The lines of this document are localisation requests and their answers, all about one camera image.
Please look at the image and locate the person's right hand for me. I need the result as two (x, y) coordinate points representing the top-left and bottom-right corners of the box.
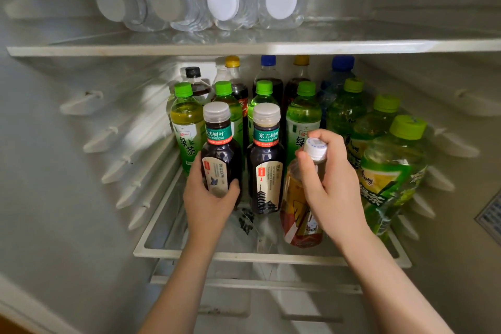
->
(295, 129), (371, 248)

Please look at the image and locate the person's left hand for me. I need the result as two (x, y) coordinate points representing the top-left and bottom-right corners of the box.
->
(183, 151), (241, 244)

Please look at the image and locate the orange energy drink bottle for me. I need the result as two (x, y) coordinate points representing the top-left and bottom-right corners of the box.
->
(280, 138), (329, 248)

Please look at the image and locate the green tea bottle lime cap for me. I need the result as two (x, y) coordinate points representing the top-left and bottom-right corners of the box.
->
(247, 80), (279, 142)
(348, 94), (401, 174)
(359, 114), (428, 236)

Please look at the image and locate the blue sports drink bottle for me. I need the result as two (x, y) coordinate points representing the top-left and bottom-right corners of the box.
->
(319, 55), (356, 127)

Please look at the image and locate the iced tea bottle black cap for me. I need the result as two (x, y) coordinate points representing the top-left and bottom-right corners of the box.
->
(184, 66), (212, 103)

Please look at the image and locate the cola bottle yellow cap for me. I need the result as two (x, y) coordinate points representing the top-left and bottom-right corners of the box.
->
(282, 55), (312, 111)
(223, 55), (249, 115)

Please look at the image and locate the white refrigerator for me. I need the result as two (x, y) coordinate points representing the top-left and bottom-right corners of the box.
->
(0, 0), (501, 334)

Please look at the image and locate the cola bottle blue cap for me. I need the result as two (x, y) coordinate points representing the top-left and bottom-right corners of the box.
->
(253, 55), (284, 105)

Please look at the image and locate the clear water bottle white cap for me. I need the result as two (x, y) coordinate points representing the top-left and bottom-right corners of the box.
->
(151, 0), (212, 32)
(258, 0), (309, 30)
(96, 0), (165, 32)
(206, 0), (259, 31)

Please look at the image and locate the person's left forearm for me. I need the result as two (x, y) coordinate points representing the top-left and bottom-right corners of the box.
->
(139, 235), (220, 334)

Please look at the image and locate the person's right forearm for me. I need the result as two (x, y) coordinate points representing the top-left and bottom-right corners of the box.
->
(340, 235), (455, 334)

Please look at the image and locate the glass fridge shelf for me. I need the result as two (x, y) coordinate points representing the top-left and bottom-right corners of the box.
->
(7, 18), (501, 57)
(133, 167), (412, 269)

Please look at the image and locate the printed clear plastic bag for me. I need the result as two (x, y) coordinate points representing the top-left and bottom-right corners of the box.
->
(234, 206), (267, 244)

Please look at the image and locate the glass crisper cover shelf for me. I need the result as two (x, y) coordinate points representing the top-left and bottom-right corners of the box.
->
(150, 275), (363, 294)

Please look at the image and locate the blue instruction sticker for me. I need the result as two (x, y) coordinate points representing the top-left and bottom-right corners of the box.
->
(474, 188), (501, 246)

